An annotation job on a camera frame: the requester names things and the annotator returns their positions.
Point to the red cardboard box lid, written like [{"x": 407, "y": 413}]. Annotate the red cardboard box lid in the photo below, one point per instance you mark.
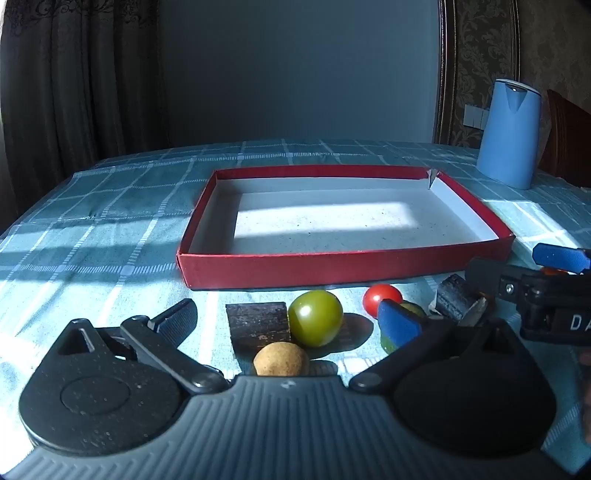
[{"x": 323, "y": 221}]

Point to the blue electric kettle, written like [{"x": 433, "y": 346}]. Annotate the blue electric kettle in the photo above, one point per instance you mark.
[{"x": 508, "y": 134}]

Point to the orange cherry tomato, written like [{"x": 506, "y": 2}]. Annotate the orange cherry tomato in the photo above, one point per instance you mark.
[{"x": 554, "y": 271}]

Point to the brown wooden chair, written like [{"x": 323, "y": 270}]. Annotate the brown wooden chair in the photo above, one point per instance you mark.
[{"x": 565, "y": 138}]

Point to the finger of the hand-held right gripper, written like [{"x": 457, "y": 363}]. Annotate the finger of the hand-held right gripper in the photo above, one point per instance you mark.
[
  {"x": 491, "y": 277},
  {"x": 558, "y": 256}
]

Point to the brown patterned curtain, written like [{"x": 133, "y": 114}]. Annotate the brown patterned curtain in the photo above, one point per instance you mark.
[{"x": 78, "y": 92}]

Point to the dark sugarcane piece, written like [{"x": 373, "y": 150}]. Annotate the dark sugarcane piece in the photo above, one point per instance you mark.
[{"x": 455, "y": 297}]

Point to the red cherry tomato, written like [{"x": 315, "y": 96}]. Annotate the red cherry tomato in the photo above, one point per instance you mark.
[{"x": 378, "y": 297}]

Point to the dark wooden door frame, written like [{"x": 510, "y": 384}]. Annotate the dark wooden door frame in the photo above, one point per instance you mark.
[{"x": 450, "y": 69}]

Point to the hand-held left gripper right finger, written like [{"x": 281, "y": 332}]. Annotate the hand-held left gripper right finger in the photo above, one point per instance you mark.
[{"x": 397, "y": 323}]

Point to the white wall switch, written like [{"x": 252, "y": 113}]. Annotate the white wall switch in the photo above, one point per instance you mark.
[{"x": 475, "y": 115}]

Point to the dark square wood block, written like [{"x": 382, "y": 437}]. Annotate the dark square wood block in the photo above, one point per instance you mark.
[{"x": 256, "y": 321}]

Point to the large green tomato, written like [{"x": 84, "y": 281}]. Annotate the large green tomato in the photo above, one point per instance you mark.
[{"x": 316, "y": 318}]

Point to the teal checked tablecloth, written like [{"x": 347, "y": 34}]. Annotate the teal checked tablecloth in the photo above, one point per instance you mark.
[{"x": 115, "y": 221}]

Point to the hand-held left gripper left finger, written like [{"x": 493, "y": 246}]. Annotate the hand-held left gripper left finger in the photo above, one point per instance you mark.
[{"x": 178, "y": 318}]

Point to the small green tomato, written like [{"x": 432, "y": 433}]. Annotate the small green tomato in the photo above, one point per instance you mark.
[{"x": 413, "y": 308}]

